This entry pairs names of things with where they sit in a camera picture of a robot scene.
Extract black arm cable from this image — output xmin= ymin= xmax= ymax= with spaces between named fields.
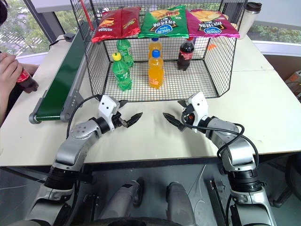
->
xmin=185 ymin=122 xmax=261 ymax=175
xmin=66 ymin=94 xmax=103 ymax=142

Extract person's bare hand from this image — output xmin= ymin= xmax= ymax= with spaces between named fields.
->
xmin=0 ymin=52 xmax=24 ymax=87

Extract black bar under table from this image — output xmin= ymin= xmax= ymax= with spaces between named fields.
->
xmin=208 ymin=179 xmax=225 ymax=226

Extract wide red chips bag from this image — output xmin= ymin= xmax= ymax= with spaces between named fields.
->
xmin=91 ymin=8 xmax=123 ymax=43

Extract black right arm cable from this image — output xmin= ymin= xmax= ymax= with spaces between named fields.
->
xmin=185 ymin=122 xmax=261 ymax=175

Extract green chips bag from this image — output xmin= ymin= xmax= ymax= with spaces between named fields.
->
xmin=138 ymin=5 xmax=190 ymax=39

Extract black power adapter cable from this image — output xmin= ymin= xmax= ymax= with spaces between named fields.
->
xmin=48 ymin=37 xmax=66 ymax=50

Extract brown cardboard box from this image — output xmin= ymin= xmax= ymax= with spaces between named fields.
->
xmin=285 ymin=69 xmax=301 ymax=102

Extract black wire mesh cage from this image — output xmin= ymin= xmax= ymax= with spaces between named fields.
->
xmin=70 ymin=0 xmax=248 ymax=103

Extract orange soda bottle blue cap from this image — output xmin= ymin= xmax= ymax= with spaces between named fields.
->
xmin=148 ymin=49 xmax=165 ymax=90
xmin=148 ymin=37 xmax=163 ymax=59

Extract green soda bottle yellow cap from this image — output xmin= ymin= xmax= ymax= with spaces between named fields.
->
xmin=111 ymin=52 xmax=133 ymax=91

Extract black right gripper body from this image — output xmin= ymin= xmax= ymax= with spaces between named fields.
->
xmin=181 ymin=103 xmax=196 ymax=129

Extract cola bottle red label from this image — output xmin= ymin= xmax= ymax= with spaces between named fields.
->
xmin=176 ymin=37 xmax=196 ymax=71
xmin=16 ymin=68 xmax=39 ymax=94

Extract person's dark haired head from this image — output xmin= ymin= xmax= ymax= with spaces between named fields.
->
xmin=0 ymin=0 xmax=9 ymax=23

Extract narrow red chips bag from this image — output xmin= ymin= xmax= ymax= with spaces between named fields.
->
xmin=120 ymin=7 xmax=142 ymax=38

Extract dark grey rounded shape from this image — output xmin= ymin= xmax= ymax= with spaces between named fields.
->
xmin=100 ymin=178 xmax=145 ymax=222
xmin=166 ymin=182 xmax=196 ymax=226

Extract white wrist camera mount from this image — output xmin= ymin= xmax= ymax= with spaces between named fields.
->
xmin=98 ymin=95 xmax=120 ymax=131
xmin=187 ymin=91 xmax=210 ymax=129

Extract white tumbler black lid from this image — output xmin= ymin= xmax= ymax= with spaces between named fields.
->
xmin=239 ymin=1 xmax=263 ymax=40

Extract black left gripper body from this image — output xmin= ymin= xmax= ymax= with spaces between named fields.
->
xmin=110 ymin=101 xmax=128 ymax=130

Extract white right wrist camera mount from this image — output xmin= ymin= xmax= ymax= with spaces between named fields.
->
xmin=187 ymin=91 xmax=210 ymax=129

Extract magenta chips bag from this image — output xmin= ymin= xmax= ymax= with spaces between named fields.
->
xmin=185 ymin=8 xmax=241 ymax=39

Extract green conveyor belt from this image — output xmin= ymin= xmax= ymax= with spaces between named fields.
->
xmin=28 ymin=29 xmax=101 ymax=124

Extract black chair base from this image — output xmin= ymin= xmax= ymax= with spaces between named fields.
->
xmin=268 ymin=153 xmax=301 ymax=209

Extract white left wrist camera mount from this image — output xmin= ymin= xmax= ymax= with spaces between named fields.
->
xmin=98 ymin=95 xmax=120 ymax=131

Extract red bar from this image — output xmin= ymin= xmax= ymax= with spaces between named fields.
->
xmin=78 ymin=0 xmax=93 ymax=32

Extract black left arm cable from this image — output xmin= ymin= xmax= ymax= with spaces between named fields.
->
xmin=66 ymin=94 xmax=103 ymax=142

